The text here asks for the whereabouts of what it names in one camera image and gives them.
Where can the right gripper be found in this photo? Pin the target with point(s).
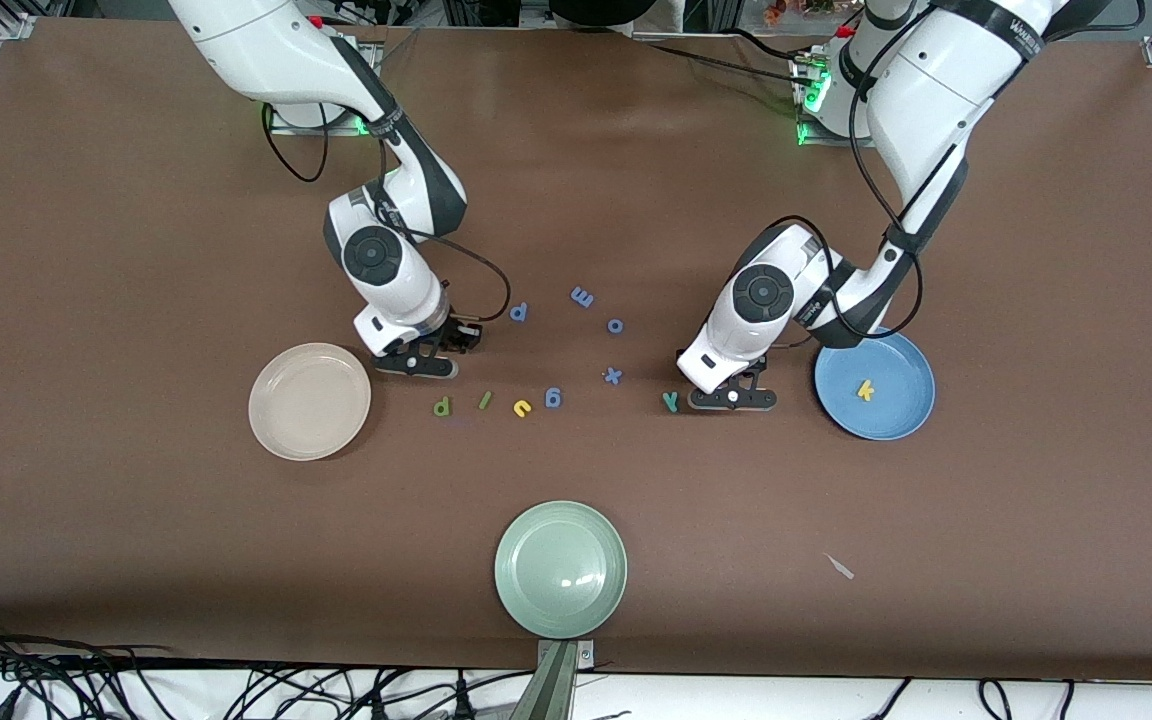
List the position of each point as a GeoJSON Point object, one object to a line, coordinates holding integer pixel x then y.
{"type": "Point", "coordinates": [457, 333]}

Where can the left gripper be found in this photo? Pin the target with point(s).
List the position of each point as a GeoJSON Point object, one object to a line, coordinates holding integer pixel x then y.
{"type": "Point", "coordinates": [760, 360]}

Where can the green foam letter p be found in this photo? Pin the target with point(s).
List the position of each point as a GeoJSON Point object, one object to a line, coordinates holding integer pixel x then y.
{"type": "Point", "coordinates": [448, 404]}

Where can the teal foam letter y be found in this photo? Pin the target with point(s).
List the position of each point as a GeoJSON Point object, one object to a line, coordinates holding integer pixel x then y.
{"type": "Point", "coordinates": [671, 402]}

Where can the yellow foam letter u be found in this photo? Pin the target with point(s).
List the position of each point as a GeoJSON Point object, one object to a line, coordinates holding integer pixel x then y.
{"type": "Point", "coordinates": [517, 403]}

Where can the yellow foam letter k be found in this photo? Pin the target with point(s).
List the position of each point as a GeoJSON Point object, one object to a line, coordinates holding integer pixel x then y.
{"type": "Point", "coordinates": [863, 389]}

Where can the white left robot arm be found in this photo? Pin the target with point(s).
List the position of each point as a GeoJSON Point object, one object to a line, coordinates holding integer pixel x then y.
{"type": "Point", "coordinates": [936, 100]}

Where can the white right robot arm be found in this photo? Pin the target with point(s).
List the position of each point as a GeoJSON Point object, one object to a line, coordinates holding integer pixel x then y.
{"type": "Point", "coordinates": [266, 50]}

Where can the blue foam letter p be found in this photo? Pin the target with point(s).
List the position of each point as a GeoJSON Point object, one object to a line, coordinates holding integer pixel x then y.
{"type": "Point", "coordinates": [524, 314]}

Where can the blue foam letter g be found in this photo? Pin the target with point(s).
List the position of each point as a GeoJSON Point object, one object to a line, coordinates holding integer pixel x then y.
{"type": "Point", "coordinates": [559, 399]}

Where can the blue foam letter x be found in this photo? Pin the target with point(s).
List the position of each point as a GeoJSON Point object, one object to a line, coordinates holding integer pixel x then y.
{"type": "Point", "coordinates": [613, 376]}

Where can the blue foam letter m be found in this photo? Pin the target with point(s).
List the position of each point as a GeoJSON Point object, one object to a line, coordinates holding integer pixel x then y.
{"type": "Point", "coordinates": [582, 297]}

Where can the blue round plate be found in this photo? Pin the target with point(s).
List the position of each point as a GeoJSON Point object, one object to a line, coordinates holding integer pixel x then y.
{"type": "Point", "coordinates": [886, 405]}

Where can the beige round plate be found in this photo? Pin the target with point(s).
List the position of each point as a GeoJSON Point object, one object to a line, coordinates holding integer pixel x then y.
{"type": "Point", "coordinates": [309, 401]}

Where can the small grey tape scrap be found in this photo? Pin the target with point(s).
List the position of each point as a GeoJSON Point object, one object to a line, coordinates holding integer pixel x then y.
{"type": "Point", "coordinates": [841, 567]}

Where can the green round plate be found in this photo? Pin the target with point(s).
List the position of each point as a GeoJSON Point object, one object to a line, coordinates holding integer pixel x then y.
{"type": "Point", "coordinates": [561, 570]}

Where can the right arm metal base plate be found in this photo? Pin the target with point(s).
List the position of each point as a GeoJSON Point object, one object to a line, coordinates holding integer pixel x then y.
{"type": "Point", "coordinates": [336, 127]}

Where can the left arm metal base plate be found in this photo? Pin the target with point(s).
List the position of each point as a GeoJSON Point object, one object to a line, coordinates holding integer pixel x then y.
{"type": "Point", "coordinates": [821, 143]}

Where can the grey metal camera mount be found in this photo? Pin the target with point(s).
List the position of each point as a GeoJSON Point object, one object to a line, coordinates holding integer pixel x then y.
{"type": "Point", "coordinates": [551, 690]}

